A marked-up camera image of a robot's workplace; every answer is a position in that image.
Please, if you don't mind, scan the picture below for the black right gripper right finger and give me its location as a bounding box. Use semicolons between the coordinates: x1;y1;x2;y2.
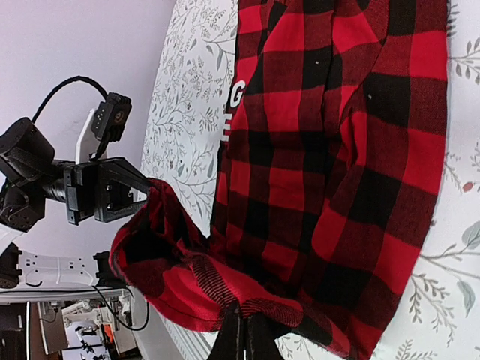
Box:
245;313;287;360

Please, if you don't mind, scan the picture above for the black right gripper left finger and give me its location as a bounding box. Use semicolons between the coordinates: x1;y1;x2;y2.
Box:
207;301;245;360

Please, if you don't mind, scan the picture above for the red black plaid shirt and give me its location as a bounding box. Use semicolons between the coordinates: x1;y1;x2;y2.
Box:
109;1;447;359

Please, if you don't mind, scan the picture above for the floral patterned table cloth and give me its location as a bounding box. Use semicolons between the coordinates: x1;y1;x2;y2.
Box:
141;1;479;359

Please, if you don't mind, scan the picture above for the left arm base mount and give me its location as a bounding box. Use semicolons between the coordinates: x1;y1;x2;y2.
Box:
93;251;133;295

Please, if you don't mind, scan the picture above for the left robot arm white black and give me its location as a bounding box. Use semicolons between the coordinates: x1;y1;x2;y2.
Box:
1;118;151;233

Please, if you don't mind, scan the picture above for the aluminium front rail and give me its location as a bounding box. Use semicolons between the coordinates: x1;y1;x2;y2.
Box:
131;288;212;360

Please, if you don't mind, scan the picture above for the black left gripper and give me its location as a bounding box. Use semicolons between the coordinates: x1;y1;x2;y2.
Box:
63;157;151;225

